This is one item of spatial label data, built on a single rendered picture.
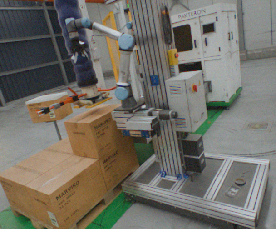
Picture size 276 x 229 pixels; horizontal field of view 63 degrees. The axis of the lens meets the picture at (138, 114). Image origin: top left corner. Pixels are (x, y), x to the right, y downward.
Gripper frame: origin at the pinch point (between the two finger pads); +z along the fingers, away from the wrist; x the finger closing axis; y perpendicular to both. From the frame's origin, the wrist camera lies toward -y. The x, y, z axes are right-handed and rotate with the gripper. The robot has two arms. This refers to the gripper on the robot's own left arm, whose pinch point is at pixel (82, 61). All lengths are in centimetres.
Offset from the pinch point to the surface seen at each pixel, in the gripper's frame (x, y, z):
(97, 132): -9, 16, 71
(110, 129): -27, 16, 76
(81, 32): -30.9, 25.2, -27.1
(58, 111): -79, 182, 75
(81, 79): -20.9, 32.9, 17.5
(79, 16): -32, 25, -42
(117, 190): -19, 21, 150
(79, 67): -21.3, 31.4, 6.0
